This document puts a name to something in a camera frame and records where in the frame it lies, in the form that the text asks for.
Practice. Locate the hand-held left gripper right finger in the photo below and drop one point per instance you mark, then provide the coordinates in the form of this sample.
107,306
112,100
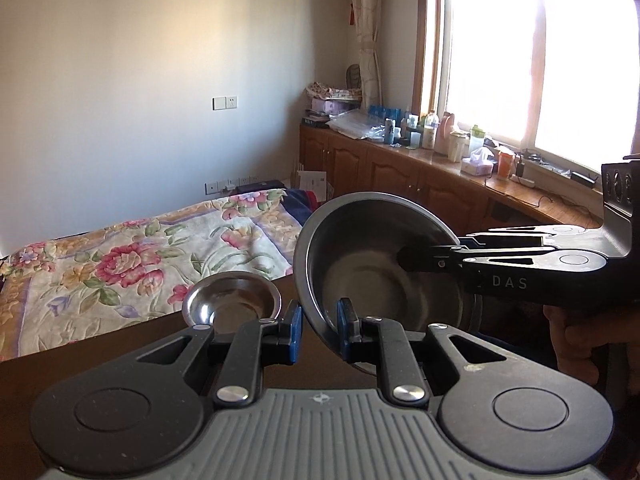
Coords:
344,327

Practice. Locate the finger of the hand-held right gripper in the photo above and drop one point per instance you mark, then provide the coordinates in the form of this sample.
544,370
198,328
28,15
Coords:
520,238
430,259

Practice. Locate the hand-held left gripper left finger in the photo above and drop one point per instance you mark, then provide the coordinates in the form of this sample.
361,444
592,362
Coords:
295,332

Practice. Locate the small steel bowl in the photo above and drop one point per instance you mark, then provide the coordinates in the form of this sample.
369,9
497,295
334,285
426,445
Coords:
235,296

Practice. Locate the large steel bowl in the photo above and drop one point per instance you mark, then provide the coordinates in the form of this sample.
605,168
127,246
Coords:
360,240

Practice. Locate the person's right hand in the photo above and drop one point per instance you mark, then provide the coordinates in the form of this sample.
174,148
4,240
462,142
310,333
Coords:
575,330

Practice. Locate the orange bottle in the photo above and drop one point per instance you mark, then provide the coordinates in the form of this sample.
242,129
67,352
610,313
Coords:
505,165

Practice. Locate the tissue box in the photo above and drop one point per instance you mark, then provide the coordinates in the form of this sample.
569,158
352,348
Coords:
475,165

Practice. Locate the small black box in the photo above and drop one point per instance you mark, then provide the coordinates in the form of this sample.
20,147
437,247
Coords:
583,179

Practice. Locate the wooden low cabinet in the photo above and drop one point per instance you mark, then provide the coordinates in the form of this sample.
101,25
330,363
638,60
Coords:
395,176

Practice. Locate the green lid bottle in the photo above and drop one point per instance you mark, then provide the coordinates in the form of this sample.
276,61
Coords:
476,141

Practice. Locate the white cup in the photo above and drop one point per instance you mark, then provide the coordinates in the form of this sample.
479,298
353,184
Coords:
456,147

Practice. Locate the white bottle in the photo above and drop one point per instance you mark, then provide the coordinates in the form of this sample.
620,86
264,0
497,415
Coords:
430,132

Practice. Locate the dark blue and red blanket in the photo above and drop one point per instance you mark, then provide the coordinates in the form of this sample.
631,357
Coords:
300,206

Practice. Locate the pink bottle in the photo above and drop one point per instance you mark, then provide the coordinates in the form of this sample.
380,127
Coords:
448,130

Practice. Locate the white paper bag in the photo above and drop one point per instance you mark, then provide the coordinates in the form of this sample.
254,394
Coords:
312,185

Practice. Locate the clear plastic bags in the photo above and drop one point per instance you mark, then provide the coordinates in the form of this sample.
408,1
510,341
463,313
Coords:
357,125

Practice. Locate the wooden framed window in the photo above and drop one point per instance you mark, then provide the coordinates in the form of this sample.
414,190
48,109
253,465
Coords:
535,60

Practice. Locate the pink box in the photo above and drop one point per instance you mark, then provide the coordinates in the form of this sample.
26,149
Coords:
332,106

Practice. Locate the floral bedspread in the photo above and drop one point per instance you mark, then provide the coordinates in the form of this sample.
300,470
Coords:
125,270

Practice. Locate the folded floral cloth pile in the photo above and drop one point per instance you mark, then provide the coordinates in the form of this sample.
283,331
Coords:
332,92

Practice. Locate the patterned beige curtain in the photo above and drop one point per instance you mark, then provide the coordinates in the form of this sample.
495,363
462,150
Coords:
367,30

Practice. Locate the wall outlet strip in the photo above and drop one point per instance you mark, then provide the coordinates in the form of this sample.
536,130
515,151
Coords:
232,184

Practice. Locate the white wall switch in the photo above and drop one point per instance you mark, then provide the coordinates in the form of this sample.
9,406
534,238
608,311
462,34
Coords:
225,103

